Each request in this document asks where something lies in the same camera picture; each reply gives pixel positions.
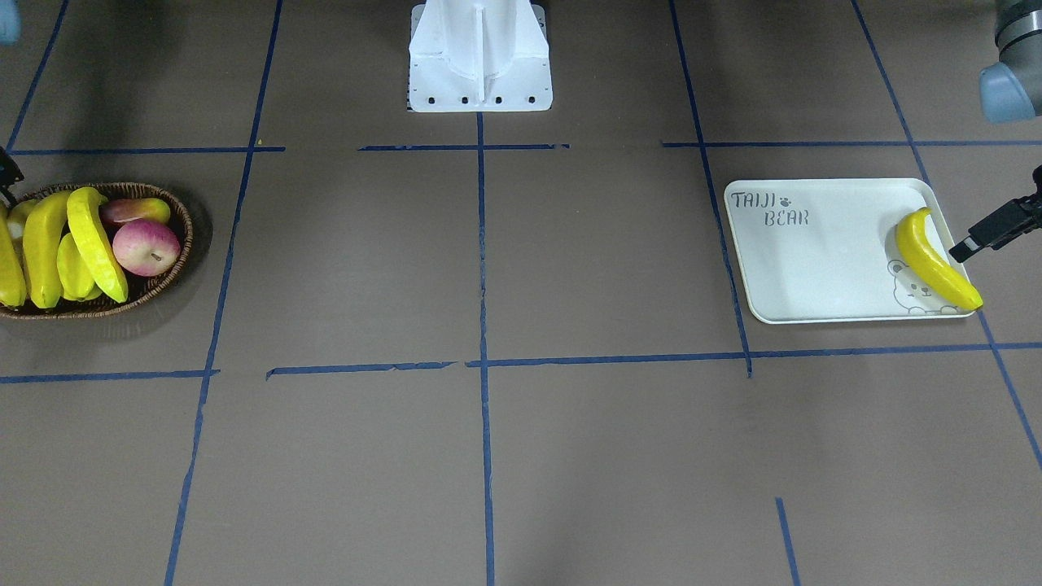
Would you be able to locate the yellow banana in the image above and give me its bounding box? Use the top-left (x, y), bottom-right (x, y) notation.
top-left (23, 190), bottom-right (71, 310)
top-left (56, 233), bottom-right (102, 303)
top-left (895, 207), bottom-right (985, 311)
top-left (66, 186), bottom-right (129, 304)

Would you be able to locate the red-green mango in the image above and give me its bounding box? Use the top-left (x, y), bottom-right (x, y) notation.
top-left (99, 197), bottom-right (172, 227)

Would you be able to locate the red apple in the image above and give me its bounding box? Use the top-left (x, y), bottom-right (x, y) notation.
top-left (111, 220), bottom-right (182, 278)

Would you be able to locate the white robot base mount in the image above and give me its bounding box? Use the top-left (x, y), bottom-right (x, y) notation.
top-left (407, 1), bottom-right (554, 112)

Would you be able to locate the brown wicker basket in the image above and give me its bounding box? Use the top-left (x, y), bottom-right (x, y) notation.
top-left (0, 182), bottom-right (195, 320)

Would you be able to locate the cream bear-print tray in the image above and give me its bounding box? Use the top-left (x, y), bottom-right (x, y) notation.
top-left (725, 178), bottom-right (974, 324)

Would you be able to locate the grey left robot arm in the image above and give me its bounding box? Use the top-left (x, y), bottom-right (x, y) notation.
top-left (949, 1), bottom-right (1041, 263)

